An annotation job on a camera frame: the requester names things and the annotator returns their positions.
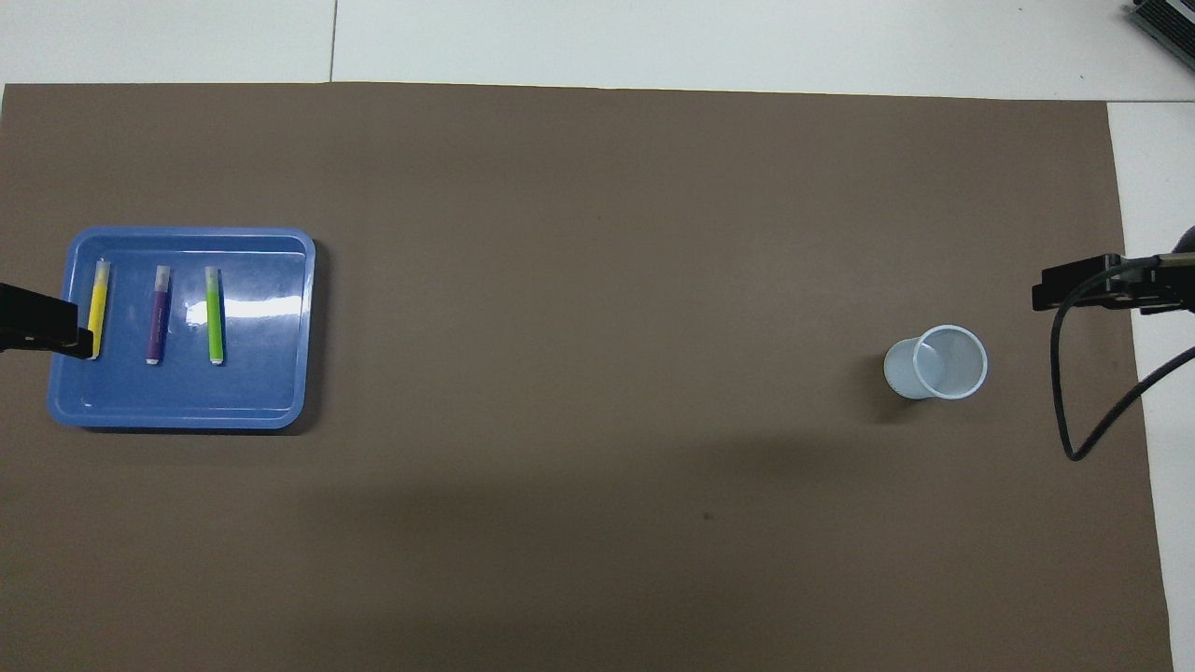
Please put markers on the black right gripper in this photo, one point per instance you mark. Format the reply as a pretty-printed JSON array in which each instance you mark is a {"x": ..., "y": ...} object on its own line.
[{"x": 1167, "y": 289}]

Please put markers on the yellow highlighter pen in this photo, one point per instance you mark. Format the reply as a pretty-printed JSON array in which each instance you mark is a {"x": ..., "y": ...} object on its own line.
[{"x": 99, "y": 299}]

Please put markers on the purple highlighter pen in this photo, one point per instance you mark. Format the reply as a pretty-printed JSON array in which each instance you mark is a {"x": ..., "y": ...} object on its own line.
[{"x": 158, "y": 317}]

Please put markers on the green highlighter pen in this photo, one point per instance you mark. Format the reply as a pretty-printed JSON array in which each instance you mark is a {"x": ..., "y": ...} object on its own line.
[{"x": 215, "y": 317}]

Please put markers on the translucent plastic cup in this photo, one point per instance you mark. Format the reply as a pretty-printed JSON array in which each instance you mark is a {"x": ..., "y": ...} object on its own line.
[{"x": 901, "y": 369}]

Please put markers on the blue plastic tray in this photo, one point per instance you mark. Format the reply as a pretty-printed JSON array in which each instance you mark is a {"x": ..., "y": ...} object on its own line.
[{"x": 261, "y": 383}]

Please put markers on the grey ribbed device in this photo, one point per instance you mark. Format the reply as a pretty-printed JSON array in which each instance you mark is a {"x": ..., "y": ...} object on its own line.
[{"x": 1167, "y": 19}]

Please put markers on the brown paper table mat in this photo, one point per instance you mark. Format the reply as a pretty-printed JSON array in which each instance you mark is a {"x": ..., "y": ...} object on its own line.
[{"x": 597, "y": 280}]

